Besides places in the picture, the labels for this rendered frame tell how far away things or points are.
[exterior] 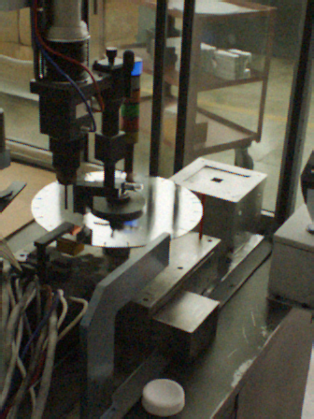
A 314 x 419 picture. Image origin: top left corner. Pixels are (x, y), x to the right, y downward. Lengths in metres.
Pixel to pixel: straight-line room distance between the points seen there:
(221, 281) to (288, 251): 0.17
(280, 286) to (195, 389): 0.34
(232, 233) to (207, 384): 0.43
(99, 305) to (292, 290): 0.55
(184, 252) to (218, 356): 0.23
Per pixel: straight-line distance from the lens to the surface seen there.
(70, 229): 1.27
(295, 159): 1.67
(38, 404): 1.09
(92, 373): 1.12
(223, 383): 1.30
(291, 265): 1.48
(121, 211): 1.36
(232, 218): 1.59
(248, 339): 1.41
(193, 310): 1.34
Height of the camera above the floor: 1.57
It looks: 26 degrees down
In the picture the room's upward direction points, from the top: 3 degrees clockwise
